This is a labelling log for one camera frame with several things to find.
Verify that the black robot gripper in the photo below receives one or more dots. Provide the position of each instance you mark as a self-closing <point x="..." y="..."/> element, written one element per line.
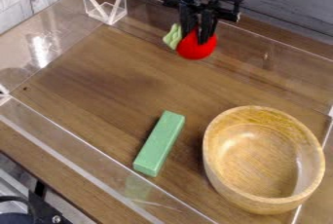
<point x="203" y="12"/>

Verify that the red plush tomato toy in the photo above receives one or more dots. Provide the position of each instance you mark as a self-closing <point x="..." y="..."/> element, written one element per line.
<point x="186" y="45"/>

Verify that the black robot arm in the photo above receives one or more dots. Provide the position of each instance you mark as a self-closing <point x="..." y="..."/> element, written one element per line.
<point x="200" y="14"/>

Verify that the green rectangular block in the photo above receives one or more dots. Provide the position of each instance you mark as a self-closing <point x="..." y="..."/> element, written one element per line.
<point x="152" y="154"/>

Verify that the wooden bowl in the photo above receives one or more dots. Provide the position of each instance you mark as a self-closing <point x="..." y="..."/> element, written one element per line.
<point x="263" y="160"/>

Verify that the clear acrylic barrier wall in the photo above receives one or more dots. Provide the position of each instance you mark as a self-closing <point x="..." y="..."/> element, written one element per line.
<point x="88" y="87"/>

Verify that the clear acrylic corner bracket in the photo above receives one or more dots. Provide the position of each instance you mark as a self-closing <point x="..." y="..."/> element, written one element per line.
<point x="105" y="12"/>

